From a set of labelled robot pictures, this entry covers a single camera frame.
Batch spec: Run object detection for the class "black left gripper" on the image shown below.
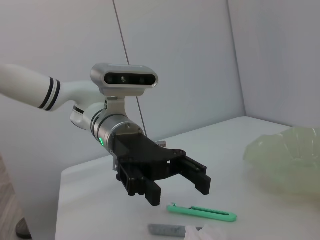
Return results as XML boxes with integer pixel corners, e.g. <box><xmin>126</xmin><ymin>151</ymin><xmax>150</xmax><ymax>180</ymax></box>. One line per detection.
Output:
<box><xmin>111</xmin><ymin>132</ymin><xmax>212</xmax><ymax>207</ymax></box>

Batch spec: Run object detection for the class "green utility knife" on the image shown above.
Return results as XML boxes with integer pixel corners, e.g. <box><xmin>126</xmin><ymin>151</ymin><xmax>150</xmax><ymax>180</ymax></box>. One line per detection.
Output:
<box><xmin>166</xmin><ymin>202</ymin><xmax>238</xmax><ymax>223</ymax></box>

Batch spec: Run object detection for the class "grey marker pen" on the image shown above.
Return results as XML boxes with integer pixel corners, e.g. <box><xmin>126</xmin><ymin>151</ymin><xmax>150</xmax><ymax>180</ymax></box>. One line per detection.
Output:
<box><xmin>147</xmin><ymin>223</ymin><xmax>204</xmax><ymax>237</ymax></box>

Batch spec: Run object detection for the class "pale green glass fruit plate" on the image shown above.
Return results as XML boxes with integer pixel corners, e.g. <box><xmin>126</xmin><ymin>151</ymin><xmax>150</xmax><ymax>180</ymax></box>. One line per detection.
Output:
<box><xmin>242</xmin><ymin>126</ymin><xmax>320</xmax><ymax>198</ymax></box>

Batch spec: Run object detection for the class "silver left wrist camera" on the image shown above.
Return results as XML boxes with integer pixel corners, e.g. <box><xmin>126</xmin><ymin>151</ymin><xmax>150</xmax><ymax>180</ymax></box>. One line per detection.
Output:
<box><xmin>90</xmin><ymin>63</ymin><xmax>159</xmax><ymax>118</ymax></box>

